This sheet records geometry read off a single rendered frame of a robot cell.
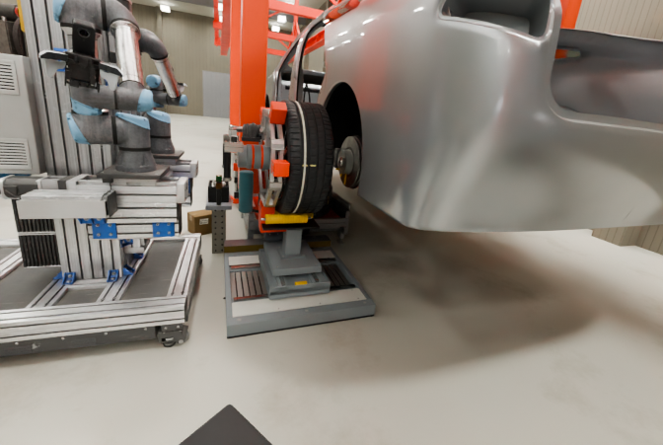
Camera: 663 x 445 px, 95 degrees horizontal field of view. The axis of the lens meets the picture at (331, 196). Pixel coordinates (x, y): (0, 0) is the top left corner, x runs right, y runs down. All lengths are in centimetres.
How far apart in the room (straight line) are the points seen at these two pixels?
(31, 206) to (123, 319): 57
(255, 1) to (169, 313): 181
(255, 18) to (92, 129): 121
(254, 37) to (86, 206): 137
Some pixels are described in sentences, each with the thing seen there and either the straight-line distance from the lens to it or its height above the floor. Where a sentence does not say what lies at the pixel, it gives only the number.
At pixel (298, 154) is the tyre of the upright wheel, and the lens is 152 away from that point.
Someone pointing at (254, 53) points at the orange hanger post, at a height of 145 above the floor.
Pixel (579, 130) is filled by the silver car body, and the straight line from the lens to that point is 122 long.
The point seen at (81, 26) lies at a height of 128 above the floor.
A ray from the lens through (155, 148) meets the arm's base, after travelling 198.
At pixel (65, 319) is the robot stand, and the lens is 173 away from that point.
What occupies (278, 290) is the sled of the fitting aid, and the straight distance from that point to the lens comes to 182.
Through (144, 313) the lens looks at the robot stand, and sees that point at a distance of 167.
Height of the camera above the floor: 114
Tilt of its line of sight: 15 degrees down
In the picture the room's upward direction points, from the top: 6 degrees clockwise
